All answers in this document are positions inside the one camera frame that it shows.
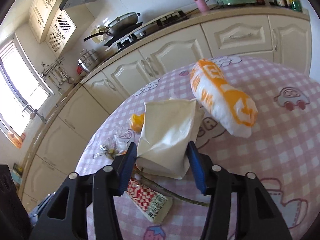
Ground cream round strainer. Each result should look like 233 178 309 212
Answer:
90 25 109 44

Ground orange peel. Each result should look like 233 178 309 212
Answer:
129 113 145 133

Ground metal utensil rack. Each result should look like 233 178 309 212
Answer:
41 56 65 78

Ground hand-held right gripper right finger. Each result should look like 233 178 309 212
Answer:
187 141 293 240

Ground cream lattice door cabinet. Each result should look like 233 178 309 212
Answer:
45 9 77 55

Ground teal box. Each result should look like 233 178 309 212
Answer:
11 171 22 187

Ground white paper bag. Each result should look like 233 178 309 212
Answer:
136 98 205 180

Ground steel wok with lid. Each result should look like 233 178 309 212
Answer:
84 12 141 42

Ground metal faucet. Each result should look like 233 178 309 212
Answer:
21 104 48 124

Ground cream upper wall cabinets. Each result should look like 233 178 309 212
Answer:
28 0 69 43

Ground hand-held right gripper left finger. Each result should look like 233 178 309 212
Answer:
29 142 138 240

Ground steel steamer pot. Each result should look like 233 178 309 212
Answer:
78 49 100 73

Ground sliding window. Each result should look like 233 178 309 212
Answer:
0 39 54 140

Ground orange and white plastic bag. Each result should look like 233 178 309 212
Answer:
189 58 258 138

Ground orange bottle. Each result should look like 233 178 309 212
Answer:
7 132 23 148

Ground red checkered paper box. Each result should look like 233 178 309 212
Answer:
124 176 173 225

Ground cream base cabinets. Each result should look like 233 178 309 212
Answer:
15 12 313 213

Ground pink utensil holder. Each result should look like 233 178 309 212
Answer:
195 0 210 12

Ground black gas stove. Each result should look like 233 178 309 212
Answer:
116 10 192 50

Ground pink checkered tablecloth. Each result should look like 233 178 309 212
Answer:
75 55 320 240

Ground clear plastic wrapper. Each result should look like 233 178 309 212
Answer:
93 127 130 159

